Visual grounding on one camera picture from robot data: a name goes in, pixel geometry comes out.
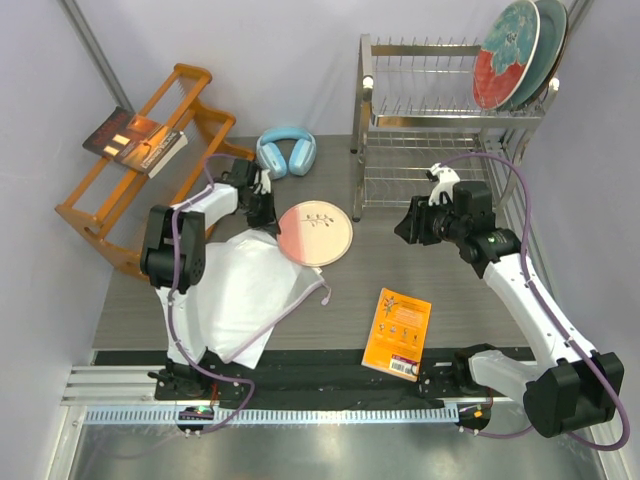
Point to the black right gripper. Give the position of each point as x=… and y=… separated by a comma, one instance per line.
x=415, y=223

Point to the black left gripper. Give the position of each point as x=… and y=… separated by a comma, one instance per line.
x=268, y=220

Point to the pink and cream plate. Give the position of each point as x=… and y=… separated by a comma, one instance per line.
x=315, y=233

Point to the red and teal plate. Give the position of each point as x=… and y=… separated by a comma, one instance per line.
x=506, y=54

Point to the light teal plate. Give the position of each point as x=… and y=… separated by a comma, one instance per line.
x=554, y=25

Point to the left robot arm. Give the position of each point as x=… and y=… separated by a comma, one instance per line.
x=173, y=255

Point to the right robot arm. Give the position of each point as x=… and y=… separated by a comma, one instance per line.
x=571, y=386

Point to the stainless steel dish rack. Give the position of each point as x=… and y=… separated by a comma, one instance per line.
x=414, y=107

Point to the orange wooden rack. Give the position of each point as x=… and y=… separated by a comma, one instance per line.
x=109, y=208

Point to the light blue headphones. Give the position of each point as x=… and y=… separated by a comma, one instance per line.
x=301, y=158

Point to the clear zip pouch purple trim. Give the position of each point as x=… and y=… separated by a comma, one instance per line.
x=247, y=288

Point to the orange paperback book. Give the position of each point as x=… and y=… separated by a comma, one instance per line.
x=396, y=339

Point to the dark paperback book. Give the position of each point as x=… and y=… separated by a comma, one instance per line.
x=136, y=142

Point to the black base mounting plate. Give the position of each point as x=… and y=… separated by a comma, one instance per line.
x=294, y=384

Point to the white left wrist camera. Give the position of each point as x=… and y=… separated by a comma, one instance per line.
x=263, y=184

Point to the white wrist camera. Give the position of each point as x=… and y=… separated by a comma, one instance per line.
x=263, y=184
x=444, y=179

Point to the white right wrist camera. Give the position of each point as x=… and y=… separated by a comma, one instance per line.
x=444, y=179

